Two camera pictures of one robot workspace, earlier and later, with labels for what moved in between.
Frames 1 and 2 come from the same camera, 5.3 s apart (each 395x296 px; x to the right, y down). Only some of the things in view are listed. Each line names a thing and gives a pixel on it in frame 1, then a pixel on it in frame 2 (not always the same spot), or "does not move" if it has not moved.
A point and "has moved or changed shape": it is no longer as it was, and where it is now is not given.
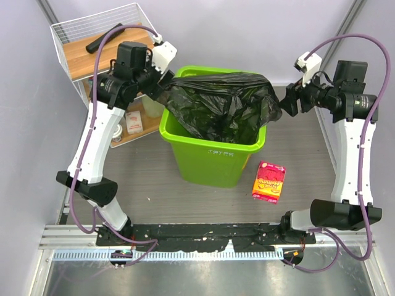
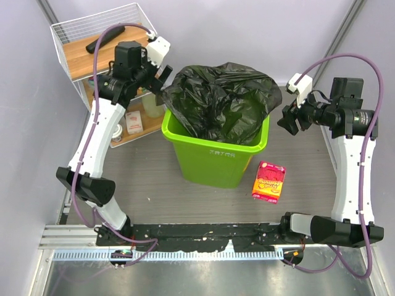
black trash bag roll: [94, 46] does not move
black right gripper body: [308, 98] to [305, 115]
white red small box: [134, 124] does not move
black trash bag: [226, 107] has moved or changed shape
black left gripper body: [148, 79] does not move
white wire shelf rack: [76, 42] does not move
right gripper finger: [289, 105] to [288, 121]
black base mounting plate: [207, 237] does not move
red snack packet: [269, 182] does not move
